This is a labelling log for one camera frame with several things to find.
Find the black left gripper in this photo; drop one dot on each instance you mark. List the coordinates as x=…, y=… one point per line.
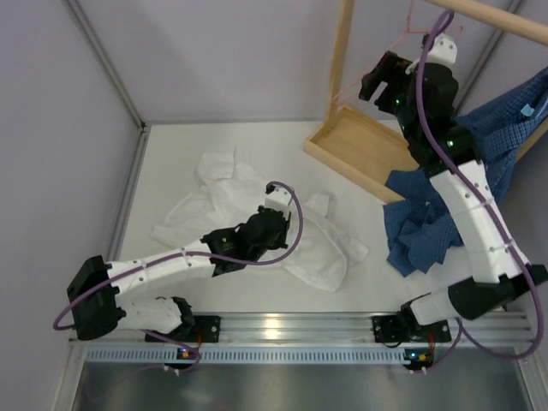
x=281, y=241

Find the wooden rack frame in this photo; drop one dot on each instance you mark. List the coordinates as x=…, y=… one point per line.
x=500, y=19

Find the white shirt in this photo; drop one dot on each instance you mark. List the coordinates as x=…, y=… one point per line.
x=230, y=214

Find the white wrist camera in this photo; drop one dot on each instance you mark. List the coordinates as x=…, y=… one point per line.
x=443, y=51
x=278, y=199

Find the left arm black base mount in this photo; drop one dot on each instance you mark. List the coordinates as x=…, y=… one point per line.
x=206, y=329

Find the blue checked shirt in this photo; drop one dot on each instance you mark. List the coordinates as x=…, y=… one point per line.
x=443, y=211

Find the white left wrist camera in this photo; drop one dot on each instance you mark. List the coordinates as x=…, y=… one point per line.
x=278, y=199

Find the aluminium frame rail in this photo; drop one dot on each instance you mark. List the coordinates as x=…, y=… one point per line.
x=497, y=328

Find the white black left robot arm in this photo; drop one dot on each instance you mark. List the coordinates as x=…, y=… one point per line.
x=124, y=295

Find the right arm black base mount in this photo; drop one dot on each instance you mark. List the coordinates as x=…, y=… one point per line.
x=394, y=329

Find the grey slotted cable duct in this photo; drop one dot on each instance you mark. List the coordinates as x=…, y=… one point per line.
x=251, y=355

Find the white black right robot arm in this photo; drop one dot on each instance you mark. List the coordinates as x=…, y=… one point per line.
x=422, y=104

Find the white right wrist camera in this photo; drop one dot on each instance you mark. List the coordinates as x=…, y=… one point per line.
x=443, y=51

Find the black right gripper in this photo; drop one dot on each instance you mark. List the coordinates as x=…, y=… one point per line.
x=391, y=72

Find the wooden rack base tray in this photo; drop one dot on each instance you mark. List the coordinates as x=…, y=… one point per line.
x=362, y=149

